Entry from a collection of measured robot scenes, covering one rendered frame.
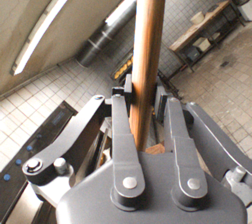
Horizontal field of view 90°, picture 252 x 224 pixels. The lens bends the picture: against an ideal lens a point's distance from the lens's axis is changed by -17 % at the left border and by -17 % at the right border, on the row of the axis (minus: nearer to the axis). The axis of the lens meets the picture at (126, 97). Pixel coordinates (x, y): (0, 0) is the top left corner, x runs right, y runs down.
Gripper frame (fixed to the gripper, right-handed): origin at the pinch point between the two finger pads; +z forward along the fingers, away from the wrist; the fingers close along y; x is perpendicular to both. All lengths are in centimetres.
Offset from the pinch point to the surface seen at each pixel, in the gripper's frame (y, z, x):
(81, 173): -44, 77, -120
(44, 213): -59, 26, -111
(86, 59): -99, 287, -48
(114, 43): -69, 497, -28
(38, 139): -87, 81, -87
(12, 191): -81, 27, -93
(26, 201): -72, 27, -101
